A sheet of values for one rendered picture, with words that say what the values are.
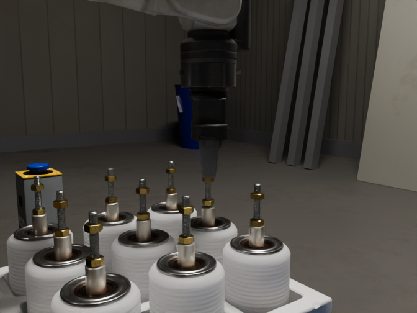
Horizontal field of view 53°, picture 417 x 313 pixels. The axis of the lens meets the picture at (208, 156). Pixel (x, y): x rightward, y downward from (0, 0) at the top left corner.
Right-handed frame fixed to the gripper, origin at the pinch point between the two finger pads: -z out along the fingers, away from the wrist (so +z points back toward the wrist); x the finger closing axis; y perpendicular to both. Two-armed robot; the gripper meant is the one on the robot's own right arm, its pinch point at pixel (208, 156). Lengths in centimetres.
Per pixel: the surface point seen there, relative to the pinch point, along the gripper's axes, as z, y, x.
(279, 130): -14, 57, -208
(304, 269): -36, 27, -38
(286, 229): -36, 30, -71
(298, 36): 47, 69, -215
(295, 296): -19.3, 12.3, 9.7
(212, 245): -13.2, 0.4, 4.7
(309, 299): -18.4, 13.7, 12.3
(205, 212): -9.0, -0.5, 1.0
